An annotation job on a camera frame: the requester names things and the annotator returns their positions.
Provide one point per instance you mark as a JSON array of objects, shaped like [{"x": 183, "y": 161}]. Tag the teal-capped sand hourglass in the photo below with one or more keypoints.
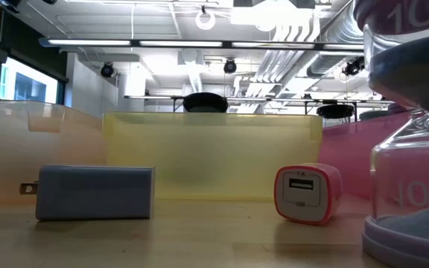
[{"x": 372, "y": 115}]

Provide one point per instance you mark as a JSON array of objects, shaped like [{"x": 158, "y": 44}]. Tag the lavender sand hourglass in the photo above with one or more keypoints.
[
  {"x": 397, "y": 108},
  {"x": 412, "y": 74}
]

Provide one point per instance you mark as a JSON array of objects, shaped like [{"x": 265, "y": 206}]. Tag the yellow translucent plastic bin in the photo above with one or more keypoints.
[{"x": 214, "y": 160}]

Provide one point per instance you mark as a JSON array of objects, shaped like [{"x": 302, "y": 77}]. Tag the black ceiling spotlight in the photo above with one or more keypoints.
[
  {"x": 230, "y": 66},
  {"x": 353, "y": 67},
  {"x": 107, "y": 70}
]

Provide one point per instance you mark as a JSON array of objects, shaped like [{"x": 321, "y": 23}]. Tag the long ceiling light bar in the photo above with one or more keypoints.
[{"x": 181, "y": 43}]

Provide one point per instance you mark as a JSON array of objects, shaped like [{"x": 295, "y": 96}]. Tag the white ceiling pipes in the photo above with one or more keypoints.
[{"x": 285, "y": 56}]

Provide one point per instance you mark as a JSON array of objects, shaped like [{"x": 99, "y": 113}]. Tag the red white USB charger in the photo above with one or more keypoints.
[{"x": 305, "y": 195}]

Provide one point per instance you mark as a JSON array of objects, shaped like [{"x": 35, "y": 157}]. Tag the red translucent plastic bin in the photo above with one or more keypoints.
[{"x": 348, "y": 164}]

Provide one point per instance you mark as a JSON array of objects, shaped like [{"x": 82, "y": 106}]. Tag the room window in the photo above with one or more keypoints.
[{"x": 28, "y": 85}]

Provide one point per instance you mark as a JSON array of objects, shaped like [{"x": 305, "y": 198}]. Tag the orange translucent plastic bin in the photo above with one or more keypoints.
[{"x": 13, "y": 160}]

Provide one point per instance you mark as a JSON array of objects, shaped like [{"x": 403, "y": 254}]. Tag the blue-grey wall charger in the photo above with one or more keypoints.
[{"x": 95, "y": 193}]

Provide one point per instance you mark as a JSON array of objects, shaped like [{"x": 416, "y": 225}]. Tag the silver ventilation duct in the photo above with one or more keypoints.
[{"x": 330, "y": 56}]

